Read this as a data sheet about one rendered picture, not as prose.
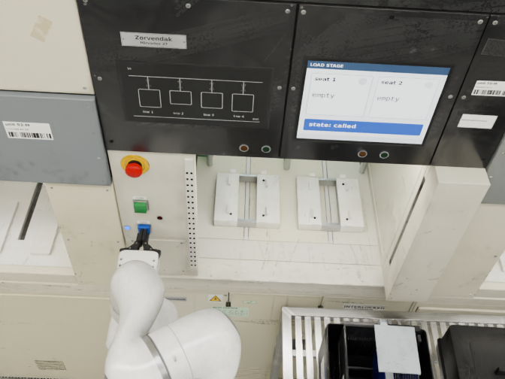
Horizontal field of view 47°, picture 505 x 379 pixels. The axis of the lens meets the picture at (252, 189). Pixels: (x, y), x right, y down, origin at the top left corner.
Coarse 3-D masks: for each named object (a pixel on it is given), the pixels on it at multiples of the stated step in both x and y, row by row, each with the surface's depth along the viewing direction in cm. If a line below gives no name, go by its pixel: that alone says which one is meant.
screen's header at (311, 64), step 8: (312, 64) 115; (320, 64) 115; (328, 64) 114; (336, 64) 114; (344, 64) 114; (352, 64) 114; (360, 64) 114; (368, 64) 114; (376, 64) 114; (400, 72) 116; (408, 72) 116; (416, 72) 116; (424, 72) 116; (432, 72) 116; (440, 72) 116; (448, 72) 116
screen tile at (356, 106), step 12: (312, 84) 118; (324, 84) 118; (336, 84) 118; (348, 84) 118; (360, 96) 121; (312, 108) 123; (324, 108) 123; (336, 108) 123; (348, 108) 123; (360, 108) 123
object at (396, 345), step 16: (384, 320) 153; (352, 336) 158; (368, 336) 158; (384, 336) 142; (400, 336) 142; (416, 336) 155; (336, 352) 163; (352, 352) 163; (368, 352) 163; (384, 352) 139; (400, 352) 139; (416, 352) 140; (336, 368) 161; (352, 368) 165; (368, 368) 165; (384, 368) 136; (400, 368) 137; (416, 368) 137
